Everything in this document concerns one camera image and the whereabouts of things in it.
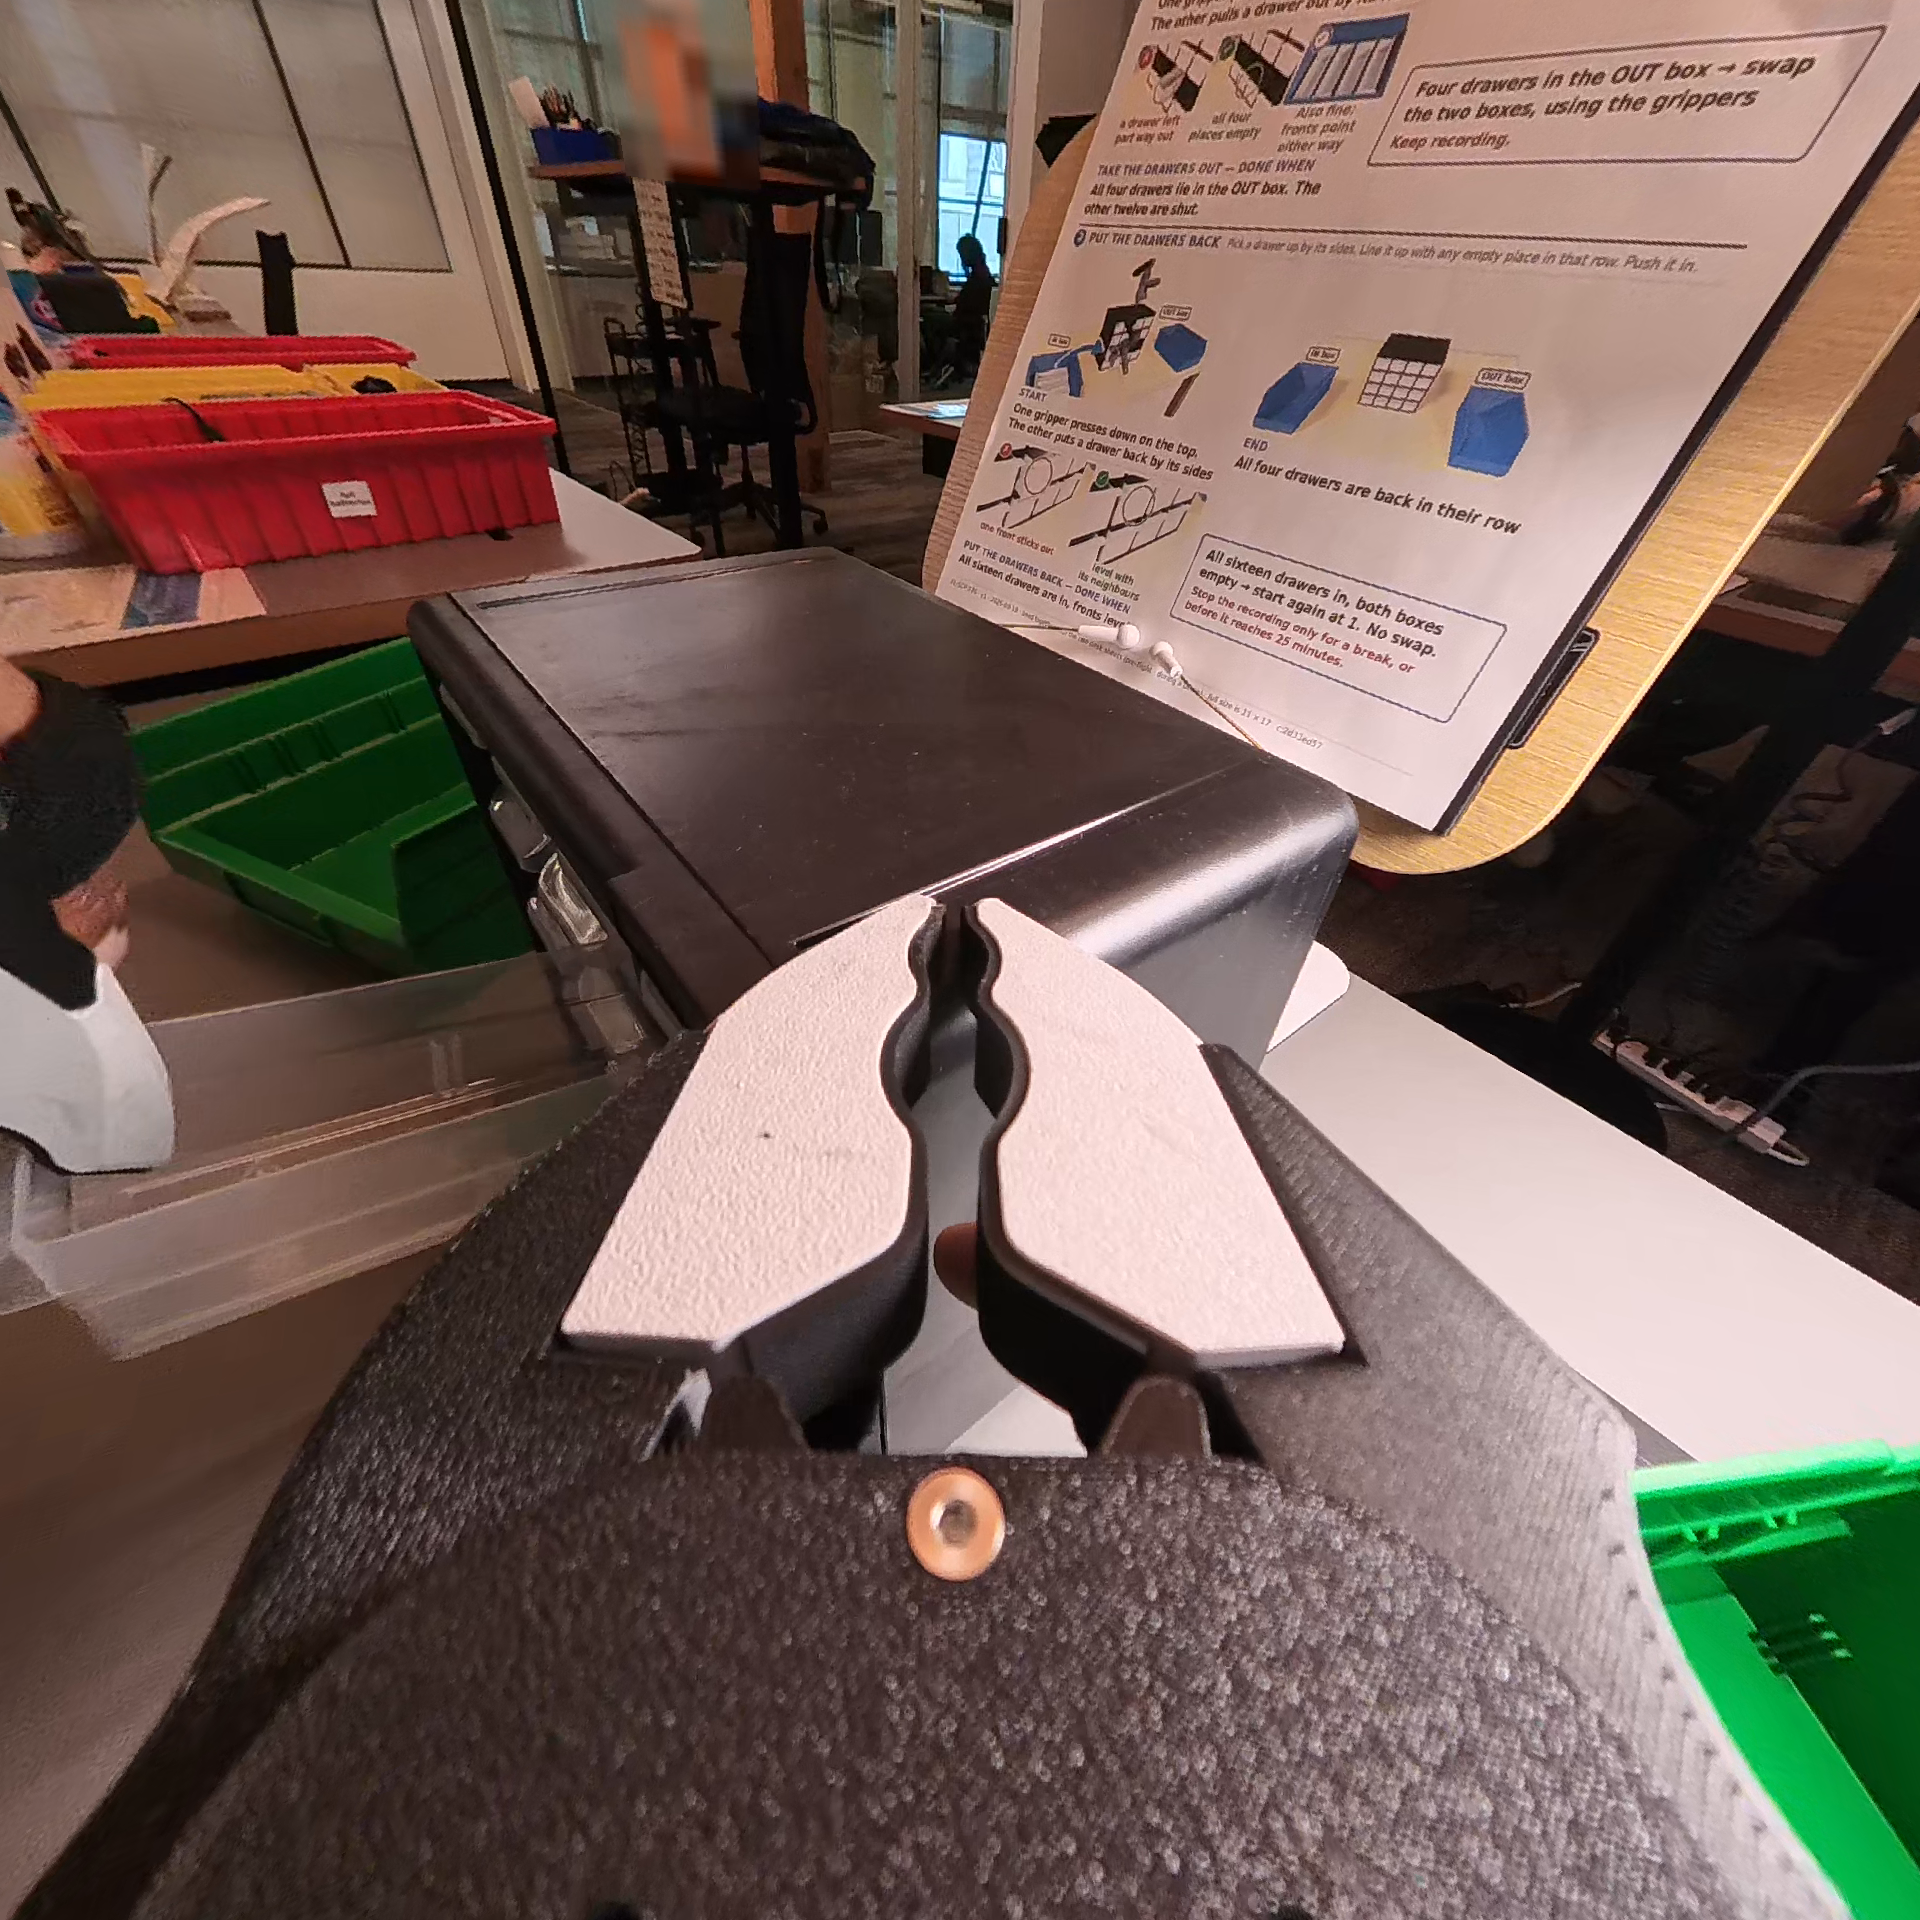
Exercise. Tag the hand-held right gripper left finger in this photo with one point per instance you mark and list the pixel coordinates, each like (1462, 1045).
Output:
(750, 1185)

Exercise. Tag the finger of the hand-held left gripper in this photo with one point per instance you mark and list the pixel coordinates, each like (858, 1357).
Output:
(77, 1065)

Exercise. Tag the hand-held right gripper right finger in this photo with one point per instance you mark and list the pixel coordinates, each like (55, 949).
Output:
(1154, 1185)

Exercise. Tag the green plastic bin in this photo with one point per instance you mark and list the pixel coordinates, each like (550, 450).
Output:
(299, 781)
(1785, 1725)

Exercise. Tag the clear plastic drawer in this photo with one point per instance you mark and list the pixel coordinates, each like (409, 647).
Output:
(299, 1170)

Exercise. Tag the black drawer cabinet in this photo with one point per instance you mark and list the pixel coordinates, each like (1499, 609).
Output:
(781, 720)

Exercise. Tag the pale desk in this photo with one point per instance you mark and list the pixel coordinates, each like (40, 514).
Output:
(149, 1500)

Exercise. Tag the person's left hand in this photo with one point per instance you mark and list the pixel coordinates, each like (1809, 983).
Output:
(93, 920)

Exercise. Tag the person's right hand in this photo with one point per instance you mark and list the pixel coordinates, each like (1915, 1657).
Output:
(957, 1261)

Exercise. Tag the paper with blue tape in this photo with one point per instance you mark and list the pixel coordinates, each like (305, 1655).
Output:
(149, 600)

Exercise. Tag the bank of clear drawers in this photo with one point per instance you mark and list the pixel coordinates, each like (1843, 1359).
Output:
(562, 902)

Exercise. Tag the red ribbed labelled tray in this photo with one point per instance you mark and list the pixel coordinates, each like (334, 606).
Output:
(299, 480)

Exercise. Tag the yellow plastic tray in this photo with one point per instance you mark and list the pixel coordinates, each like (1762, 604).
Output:
(149, 388)

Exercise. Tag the red plastic tray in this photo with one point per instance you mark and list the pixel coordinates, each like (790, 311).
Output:
(240, 354)

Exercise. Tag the white power strip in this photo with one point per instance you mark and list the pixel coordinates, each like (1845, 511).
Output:
(1695, 1089)

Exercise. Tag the black floor lamp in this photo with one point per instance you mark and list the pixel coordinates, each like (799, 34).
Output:
(496, 194)

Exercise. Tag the instruction sheet on board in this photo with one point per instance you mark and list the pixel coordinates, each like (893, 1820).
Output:
(1695, 600)

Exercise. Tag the hanging paper sign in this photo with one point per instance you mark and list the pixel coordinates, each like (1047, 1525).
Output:
(661, 240)

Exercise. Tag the small blue shelf bin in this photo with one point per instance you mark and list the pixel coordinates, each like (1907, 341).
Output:
(578, 148)

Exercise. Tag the black office chair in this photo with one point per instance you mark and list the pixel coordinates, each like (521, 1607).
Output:
(781, 346)

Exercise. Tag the printed instruction sheet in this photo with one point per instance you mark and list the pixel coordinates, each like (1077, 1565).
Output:
(1350, 301)

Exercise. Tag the dark blue backpack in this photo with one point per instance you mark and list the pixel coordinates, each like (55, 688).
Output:
(818, 143)

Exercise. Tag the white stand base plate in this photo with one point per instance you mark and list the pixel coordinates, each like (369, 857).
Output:
(1313, 990)

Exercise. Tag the black board bracket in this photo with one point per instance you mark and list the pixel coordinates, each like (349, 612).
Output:
(1553, 690)

